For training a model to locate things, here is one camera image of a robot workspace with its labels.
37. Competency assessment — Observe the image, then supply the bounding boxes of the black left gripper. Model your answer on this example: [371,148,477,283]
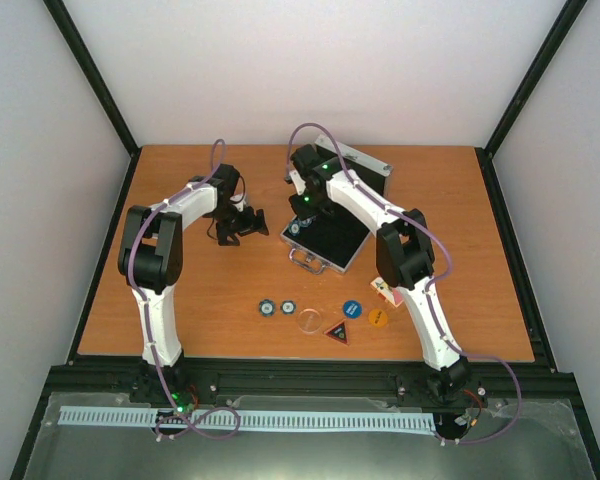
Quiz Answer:
[209,205,268,247]

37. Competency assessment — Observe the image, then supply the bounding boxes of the aluminium poker case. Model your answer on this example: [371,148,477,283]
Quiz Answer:
[281,135,393,275]

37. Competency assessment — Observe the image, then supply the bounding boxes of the blue white poker chip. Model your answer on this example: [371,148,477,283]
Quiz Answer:
[259,299,276,317]
[280,300,296,315]

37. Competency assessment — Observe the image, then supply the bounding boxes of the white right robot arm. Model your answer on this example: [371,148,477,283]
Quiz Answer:
[287,145,470,396]

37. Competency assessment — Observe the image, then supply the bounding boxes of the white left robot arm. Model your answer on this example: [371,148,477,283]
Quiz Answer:
[118,164,269,403]

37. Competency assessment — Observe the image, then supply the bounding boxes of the blue round token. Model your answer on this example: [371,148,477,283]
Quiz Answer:
[342,300,363,319]

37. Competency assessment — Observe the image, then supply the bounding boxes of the clear round disc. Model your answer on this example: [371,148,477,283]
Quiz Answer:
[296,308,323,334]

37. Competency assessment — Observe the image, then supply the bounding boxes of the pink playing card deck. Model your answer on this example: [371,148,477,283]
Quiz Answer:
[371,277,402,307]

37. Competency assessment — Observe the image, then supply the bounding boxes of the orange round token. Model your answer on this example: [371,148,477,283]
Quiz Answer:
[368,308,389,328]

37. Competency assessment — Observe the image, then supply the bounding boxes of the black red triangle token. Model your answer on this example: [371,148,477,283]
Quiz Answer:
[324,320,349,345]

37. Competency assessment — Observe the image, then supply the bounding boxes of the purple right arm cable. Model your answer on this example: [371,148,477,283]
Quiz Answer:
[286,122,523,444]

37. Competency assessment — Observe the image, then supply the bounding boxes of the black aluminium frame rail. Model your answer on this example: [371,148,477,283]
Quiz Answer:
[75,355,581,406]

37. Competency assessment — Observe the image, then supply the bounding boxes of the white cable duct strip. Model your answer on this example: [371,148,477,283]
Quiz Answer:
[57,406,436,435]

